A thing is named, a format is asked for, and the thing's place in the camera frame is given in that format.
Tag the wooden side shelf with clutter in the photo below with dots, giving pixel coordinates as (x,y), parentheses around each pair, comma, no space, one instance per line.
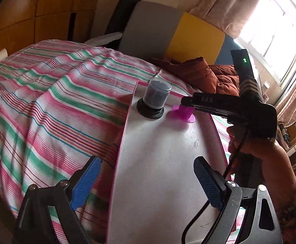
(292,129)

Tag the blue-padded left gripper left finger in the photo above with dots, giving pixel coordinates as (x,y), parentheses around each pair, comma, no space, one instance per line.
(82,182)

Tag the white tray with pink rim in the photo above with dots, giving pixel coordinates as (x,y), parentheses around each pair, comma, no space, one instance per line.
(155,191)

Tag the wooden wardrobe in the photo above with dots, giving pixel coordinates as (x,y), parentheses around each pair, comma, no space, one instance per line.
(25,22)

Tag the grey yellow blue headboard cushion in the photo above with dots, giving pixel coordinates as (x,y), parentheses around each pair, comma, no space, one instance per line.
(155,31)

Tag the beige curtain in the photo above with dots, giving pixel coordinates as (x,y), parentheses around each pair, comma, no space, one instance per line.
(230,16)

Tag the person's right hand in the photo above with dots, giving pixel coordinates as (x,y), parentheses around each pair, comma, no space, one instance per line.
(277,170)

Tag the rust brown quilted jacket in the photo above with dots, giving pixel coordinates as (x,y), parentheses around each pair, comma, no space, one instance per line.
(213,79)

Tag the striped pink green bedsheet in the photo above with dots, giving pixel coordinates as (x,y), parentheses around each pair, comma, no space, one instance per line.
(62,102)

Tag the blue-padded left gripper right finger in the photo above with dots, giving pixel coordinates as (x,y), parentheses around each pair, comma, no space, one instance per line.
(212,182)

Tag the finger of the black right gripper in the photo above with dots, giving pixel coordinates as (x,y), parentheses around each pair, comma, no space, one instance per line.
(206,102)

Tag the purple perforated dome holder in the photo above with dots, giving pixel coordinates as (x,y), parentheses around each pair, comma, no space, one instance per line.
(181,112)

